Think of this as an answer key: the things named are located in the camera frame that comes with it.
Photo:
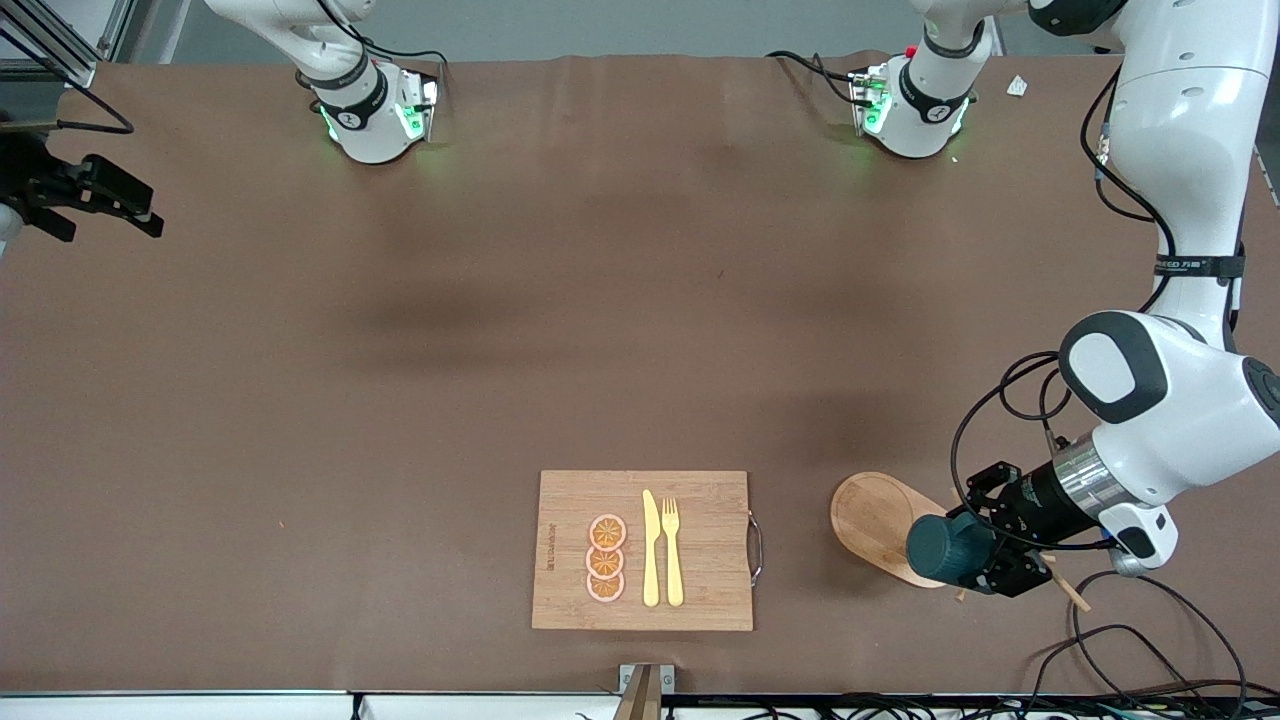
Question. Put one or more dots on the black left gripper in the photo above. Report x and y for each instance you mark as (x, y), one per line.
(1035, 501)

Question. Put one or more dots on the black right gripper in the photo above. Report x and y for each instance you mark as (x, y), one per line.
(38, 182)

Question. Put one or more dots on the aluminium frame profile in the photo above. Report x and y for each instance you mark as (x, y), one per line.
(50, 40)

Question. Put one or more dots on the brown vertical post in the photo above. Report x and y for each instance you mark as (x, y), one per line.
(640, 700)

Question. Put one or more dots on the orange slice toy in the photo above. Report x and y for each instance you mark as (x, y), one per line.
(607, 532)

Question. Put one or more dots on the yellow plastic knife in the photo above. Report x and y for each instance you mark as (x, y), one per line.
(650, 560)

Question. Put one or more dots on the bamboo cutting board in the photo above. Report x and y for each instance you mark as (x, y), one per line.
(700, 560)

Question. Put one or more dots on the yellow plastic fork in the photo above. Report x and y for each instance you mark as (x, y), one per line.
(673, 570)

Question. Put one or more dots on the white paper scrap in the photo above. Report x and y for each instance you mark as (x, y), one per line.
(1017, 86)

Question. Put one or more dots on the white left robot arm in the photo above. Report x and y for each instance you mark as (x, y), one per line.
(1180, 130)

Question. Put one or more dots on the metal table edge bracket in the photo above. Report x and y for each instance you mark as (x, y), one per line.
(668, 678)

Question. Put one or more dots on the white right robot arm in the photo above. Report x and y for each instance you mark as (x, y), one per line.
(370, 130)

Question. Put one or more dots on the wooden mug tree stand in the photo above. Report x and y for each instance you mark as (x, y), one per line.
(875, 520)

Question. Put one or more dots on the dark teal cup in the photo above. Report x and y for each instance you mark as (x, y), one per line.
(940, 550)

